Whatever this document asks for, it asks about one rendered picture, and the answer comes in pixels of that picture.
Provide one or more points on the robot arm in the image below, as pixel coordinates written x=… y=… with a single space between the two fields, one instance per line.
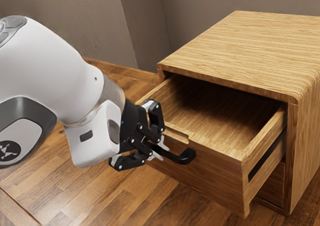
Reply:
x=50 y=80

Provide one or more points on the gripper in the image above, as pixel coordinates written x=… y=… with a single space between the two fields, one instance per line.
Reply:
x=132 y=118

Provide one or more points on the wooden drawer cabinet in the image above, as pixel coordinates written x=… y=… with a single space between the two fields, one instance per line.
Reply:
x=250 y=48

